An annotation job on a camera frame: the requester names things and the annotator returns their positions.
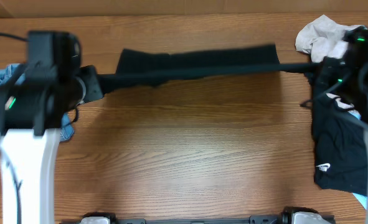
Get folded light blue jeans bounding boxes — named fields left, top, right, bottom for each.
left=0, top=63, right=75, bottom=142

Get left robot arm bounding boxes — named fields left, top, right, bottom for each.
left=0, top=31, right=103, bottom=223

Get black t-shirt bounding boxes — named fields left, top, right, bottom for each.
left=98, top=44, right=319, bottom=94

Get light blue garment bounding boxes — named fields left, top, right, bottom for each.
left=349, top=110, right=367, bottom=210

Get beige crumpled garment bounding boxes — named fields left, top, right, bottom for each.
left=295, top=14, right=368, bottom=110

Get black Nike garment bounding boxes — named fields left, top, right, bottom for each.
left=311, top=80, right=368, bottom=196

